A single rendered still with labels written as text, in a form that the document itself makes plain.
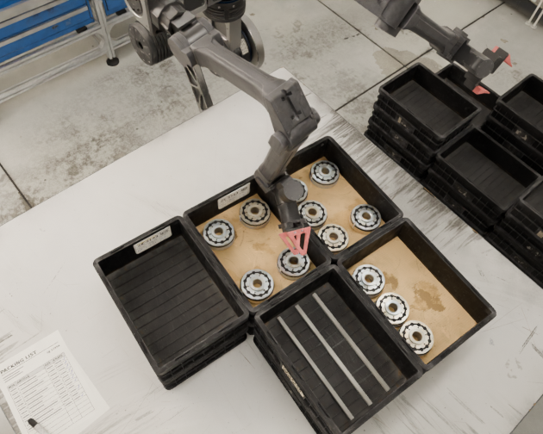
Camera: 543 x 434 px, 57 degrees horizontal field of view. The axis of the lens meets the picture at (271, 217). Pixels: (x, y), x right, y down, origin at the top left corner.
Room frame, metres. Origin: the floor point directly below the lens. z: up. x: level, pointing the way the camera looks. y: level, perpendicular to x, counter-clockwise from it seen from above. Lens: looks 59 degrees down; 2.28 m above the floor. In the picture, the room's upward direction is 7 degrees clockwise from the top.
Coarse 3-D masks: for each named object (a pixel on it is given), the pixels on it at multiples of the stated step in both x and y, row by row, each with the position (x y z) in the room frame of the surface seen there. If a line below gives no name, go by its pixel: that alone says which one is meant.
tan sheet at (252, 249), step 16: (240, 224) 0.82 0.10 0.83; (272, 224) 0.84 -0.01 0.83; (240, 240) 0.76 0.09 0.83; (256, 240) 0.77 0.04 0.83; (272, 240) 0.78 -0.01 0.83; (288, 240) 0.78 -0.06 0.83; (224, 256) 0.70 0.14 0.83; (240, 256) 0.71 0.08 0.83; (256, 256) 0.71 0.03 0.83; (272, 256) 0.72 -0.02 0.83; (240, 272) 0.65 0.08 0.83; (272, 272) 0.66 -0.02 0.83; (256, 304) 0.55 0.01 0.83
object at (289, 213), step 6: (282, 204) 0.76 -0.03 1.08; (288, 204) 0.76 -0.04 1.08; (294, 204) 0.77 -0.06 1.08; (282, 210) 0.75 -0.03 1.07; (288, 210) 0.75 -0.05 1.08; (294, 210) 0.75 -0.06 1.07; (282, 216) 0.74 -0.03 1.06; (288, 216) 0.73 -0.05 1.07; (294, 216) 0.73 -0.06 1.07; (282, 222) 0.72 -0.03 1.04; (288, 222) 0.70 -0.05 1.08; (294, 222) 0.71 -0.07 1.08; (300, 222) 0.71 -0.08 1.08
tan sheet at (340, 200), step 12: (312, 192) 0.98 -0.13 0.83; (324, 192) 0.99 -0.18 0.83; (336, 192) 1.00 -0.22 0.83; (348, 192) 1.00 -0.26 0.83; (324, 204) 0.94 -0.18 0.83; (336, 204) 0.95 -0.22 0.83; (348, 204) 0.95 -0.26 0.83; (336, 216) 0.90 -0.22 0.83; (348, 216) 0.90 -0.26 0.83; (348, 228) 0.86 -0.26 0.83
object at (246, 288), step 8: (248, 272) 0.64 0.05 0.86; (256, 272) 0.64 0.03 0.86; (264, 272) 0.64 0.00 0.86; (248, 280) 0.61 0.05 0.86; (272, 280) 0.62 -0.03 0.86; (248, 288) 0.58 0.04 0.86; (264, 288) 0.59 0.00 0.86; (272, 288) 0.59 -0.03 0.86; (248, 296) 0.56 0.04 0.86; (256, 296) 0.56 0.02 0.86; (264, 296) 0.56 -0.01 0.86
